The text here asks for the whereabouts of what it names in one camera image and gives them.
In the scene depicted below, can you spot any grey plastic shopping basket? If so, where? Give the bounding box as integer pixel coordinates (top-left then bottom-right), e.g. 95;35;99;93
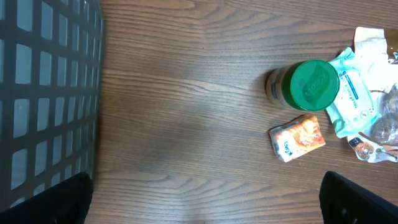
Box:
1;0;105;210

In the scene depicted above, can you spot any green-lidded jar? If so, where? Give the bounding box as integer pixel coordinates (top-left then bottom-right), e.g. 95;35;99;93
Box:
265;60;340;111

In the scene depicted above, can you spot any teal long snack packet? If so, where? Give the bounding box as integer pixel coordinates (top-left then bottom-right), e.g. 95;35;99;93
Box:
326;47;381;138

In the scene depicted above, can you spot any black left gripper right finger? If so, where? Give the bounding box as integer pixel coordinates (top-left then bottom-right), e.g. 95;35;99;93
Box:
319;171;397;224

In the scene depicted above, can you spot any beige brown snack pouch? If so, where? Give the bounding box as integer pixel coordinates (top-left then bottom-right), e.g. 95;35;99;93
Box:
346;27;397;163

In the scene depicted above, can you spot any orange small packet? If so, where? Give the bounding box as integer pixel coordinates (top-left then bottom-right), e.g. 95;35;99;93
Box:
269;114;326;162

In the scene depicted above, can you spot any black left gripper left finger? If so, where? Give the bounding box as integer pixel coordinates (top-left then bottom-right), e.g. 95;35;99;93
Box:
1;172;93;224

